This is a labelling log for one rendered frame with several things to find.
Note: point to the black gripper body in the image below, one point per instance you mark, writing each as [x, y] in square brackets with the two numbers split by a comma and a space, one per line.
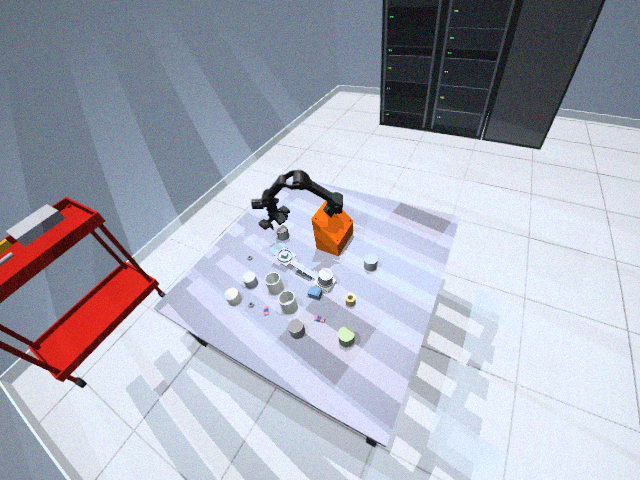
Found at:
[265, 224]

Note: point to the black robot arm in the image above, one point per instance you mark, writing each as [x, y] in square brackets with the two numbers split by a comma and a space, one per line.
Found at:
[301, 181]

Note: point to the blue block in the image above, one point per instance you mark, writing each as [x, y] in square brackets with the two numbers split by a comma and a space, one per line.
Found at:
[315, 293]

